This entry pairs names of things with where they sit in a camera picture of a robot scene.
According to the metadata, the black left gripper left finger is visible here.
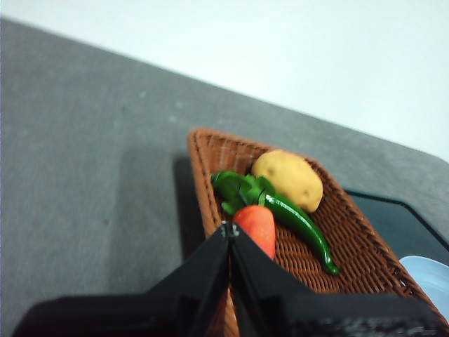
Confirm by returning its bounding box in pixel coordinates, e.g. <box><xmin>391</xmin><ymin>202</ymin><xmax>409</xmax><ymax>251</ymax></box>
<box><xmin>11</xmin><ymin>223</ymin><xmax>232</xmax><ymax>337</ymax></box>

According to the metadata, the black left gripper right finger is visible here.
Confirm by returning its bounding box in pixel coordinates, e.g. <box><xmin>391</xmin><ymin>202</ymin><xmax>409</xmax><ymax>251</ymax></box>
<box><xmin>229</xmin><ymin>223</ymin><xmax>449</xmax><ymax>337</ymax></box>

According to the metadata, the orange carrot with green leaves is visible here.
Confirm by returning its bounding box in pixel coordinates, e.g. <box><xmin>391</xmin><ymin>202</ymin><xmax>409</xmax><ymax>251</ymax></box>
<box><xmin>210</xmin><ymin>171</ymin><xmax>277</xmax><ymax>260</ymax></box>

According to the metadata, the brown wicker basket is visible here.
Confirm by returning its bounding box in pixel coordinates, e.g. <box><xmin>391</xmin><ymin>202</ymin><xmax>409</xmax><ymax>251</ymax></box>
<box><xmin>187</xmin><ymin>128</ymin><xmax>439</xmax><ymax>337</ymax></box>

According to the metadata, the green chili pepper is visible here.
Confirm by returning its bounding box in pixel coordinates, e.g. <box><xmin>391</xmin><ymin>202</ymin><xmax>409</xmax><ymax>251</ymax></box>
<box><xmin>257</xmin><ymin>191</ymin><xmax>340</xmax><ymax>276</ymax></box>

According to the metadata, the dark green cutting board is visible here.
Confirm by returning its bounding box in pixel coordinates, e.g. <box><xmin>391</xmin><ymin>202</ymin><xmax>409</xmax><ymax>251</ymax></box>
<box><xmin>342</xmin><ymin>189</ymin><xmax>449</xmax><ymax>267</ymax></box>

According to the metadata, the light blue plate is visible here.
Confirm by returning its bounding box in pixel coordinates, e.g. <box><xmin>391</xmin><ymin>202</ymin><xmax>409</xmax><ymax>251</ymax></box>
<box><xmin>398</xmin><ymin>255</ymin><xmax>449</xmax><ymax>317</ymax></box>

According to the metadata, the yellow-brown potato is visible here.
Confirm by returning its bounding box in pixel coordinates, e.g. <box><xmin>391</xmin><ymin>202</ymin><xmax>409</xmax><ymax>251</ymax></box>
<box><xmin>250</xmin><ymin>149</ymin><xmax>323</xmax><ymax>213</ymax></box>

